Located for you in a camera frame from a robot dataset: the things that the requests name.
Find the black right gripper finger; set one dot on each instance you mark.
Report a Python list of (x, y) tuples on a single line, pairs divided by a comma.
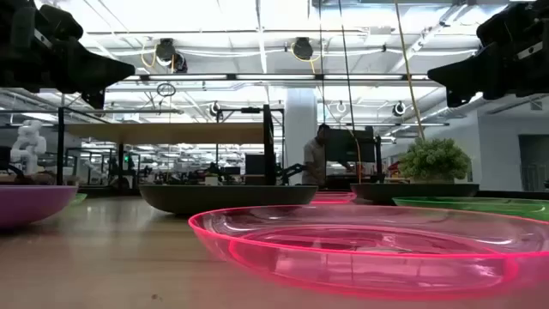
[(467, 63), (463, 80)]

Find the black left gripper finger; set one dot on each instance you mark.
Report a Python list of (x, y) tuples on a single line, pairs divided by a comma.
[(98, 79), (98, 60)]

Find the green transparent plate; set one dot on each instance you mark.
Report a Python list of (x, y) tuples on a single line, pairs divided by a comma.
[(493, 208), (79, 198)]

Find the dark grey plate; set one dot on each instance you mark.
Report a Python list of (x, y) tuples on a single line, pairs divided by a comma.
[(227, 199), (412, 193)]

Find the purple plate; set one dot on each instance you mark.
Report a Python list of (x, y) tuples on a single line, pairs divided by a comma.
[(30, 206)]

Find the pink transparent plate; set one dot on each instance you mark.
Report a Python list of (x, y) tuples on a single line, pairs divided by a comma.
[(369, 266), (332, 198)]

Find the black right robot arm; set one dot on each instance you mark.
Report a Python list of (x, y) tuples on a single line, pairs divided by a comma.
[(540, 47)]

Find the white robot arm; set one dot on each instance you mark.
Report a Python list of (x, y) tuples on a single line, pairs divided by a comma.
[(28, 146)]

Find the small green potted plant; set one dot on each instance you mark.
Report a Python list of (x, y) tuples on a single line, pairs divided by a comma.
[(433, 161)]

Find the dark grey door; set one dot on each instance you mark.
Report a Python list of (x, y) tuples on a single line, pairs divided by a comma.
[(534, 163)]

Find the black monitor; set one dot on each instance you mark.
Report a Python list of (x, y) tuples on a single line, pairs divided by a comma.
[(351, 146)]

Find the person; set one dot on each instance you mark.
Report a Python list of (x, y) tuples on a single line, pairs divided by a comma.
[(314, 161)]

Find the white square pillar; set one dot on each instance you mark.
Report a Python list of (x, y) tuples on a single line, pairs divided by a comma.
[(300, 129)]

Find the long ceiling light bar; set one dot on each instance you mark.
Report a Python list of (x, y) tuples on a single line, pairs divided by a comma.
[(274, 77)]

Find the black aluminium table frame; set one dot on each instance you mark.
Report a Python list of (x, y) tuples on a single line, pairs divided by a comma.
[(514, 194)]

